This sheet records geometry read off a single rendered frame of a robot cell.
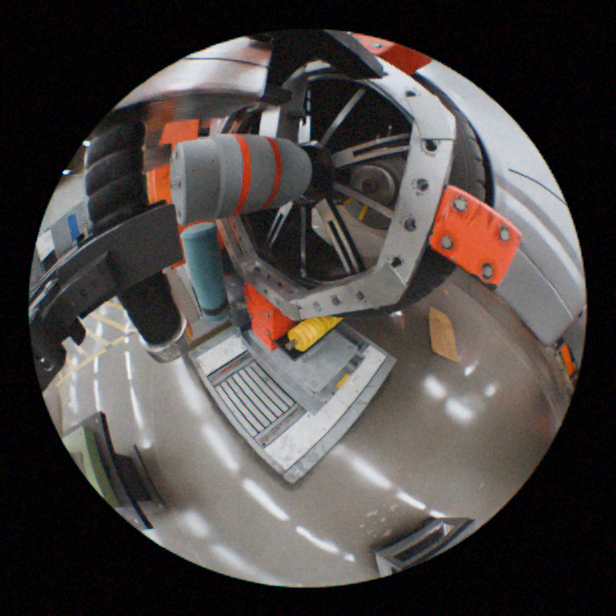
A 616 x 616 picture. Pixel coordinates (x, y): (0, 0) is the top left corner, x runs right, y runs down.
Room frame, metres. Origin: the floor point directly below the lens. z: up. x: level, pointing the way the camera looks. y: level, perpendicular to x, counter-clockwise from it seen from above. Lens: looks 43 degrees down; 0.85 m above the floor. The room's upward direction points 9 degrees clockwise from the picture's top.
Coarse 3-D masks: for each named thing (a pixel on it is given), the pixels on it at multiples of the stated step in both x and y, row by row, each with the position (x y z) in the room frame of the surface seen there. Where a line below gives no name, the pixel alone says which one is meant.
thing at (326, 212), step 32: (320, 96) 0.47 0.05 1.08; (352, 96) 0.44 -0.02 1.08; (256, 128) 0.51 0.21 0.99; (320, 128) 0.66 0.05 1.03; (320, 160) 0.43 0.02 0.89; (352, 160) 0.34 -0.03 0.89; (320, 192) 0.42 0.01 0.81; (352, 192) 0.33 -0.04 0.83; (256, 224) 0.51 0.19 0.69; (288, 224) 0.59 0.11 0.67; (288, 256) 0.45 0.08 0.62; (320, 256) 0.49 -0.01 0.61; (352, 256) 0.31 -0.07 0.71
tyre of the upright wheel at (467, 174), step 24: (336, 72) 0.35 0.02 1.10; (456, 120) 0.23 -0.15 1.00; (456, 144) 0.22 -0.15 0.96; (456, 168) 0.22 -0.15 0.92; (480, 168) 0.20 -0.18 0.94; (480, 192) 0.20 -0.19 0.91; (240, 216) 0.53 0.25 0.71; (432, 264) 0.21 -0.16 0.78; (312, 288) 0.34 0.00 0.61; (408, 288) 0.22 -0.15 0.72; (432, 288) 0.21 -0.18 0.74; (360, 312) 0.26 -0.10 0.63; (384, 312) 0.24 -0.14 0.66
